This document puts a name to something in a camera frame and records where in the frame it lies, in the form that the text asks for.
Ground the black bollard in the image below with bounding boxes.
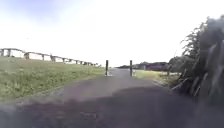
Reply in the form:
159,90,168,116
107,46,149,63
105,59,110,77
129,59,134,77

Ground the dark asphalt path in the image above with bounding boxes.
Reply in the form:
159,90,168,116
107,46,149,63
0,68,224,128

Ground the distant tree line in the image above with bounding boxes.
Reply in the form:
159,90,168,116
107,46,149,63
116,55,196,74

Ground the grass verge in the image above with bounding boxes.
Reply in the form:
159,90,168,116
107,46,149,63
133,69,183,88

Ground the row of houses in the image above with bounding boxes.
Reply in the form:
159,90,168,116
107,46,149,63
0,47,101,67

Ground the grass field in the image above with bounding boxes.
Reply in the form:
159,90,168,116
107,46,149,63
0,55,107,103

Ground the dark flax bush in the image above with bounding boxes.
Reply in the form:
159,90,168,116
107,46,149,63
171,14,224,104

